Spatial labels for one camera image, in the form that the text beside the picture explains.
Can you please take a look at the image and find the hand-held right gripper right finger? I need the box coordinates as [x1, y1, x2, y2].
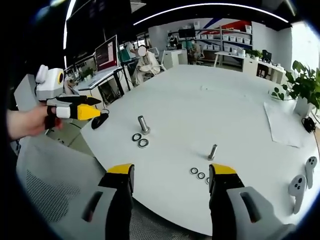
[208, 163, 297, 240]

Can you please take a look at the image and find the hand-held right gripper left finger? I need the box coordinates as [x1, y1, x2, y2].
[81, 163, 136, 240]

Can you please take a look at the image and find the small threaded stud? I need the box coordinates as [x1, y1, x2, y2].
[207, 143, 219, 161]

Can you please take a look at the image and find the large threaded stud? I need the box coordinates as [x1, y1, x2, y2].
[137, 115, 151, 136]

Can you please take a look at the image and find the person's left hand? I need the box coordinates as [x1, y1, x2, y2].
[6, 104, 64, 145]

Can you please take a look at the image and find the black key fob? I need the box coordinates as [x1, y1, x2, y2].
[90, 109, 110, 130]

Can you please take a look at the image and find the white desk with black legs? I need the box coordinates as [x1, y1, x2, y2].
[76, 65, 132, 103]

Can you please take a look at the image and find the computer monitor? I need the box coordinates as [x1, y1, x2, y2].
[94, 34, 119, 74]

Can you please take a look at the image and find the white handheld controller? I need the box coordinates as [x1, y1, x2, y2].
[304, 156, 318, 190]
[288, 174, 308, 215]

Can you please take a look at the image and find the grey mesh office chair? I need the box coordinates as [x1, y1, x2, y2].
[15, 136, 107, 227]

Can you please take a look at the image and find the white paper sheet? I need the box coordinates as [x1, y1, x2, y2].
[263, 100, 305, 149]

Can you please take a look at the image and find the white cabinet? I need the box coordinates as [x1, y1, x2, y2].
[162, 48, 188, 70]

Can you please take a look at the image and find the small green plant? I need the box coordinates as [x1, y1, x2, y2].
[270, 86, 286, 101]

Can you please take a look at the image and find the large potted green plant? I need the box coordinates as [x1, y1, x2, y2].
[281, 59, 320, 118]

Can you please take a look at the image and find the shelf of white bins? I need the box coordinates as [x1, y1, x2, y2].
[194, 20, 253, 54]

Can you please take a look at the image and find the curved ceiling light strip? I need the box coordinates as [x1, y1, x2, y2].
[133, 3, 291, 26]

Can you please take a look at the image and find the black coiled cable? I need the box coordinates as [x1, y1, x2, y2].
[301, 115, 316, 134]

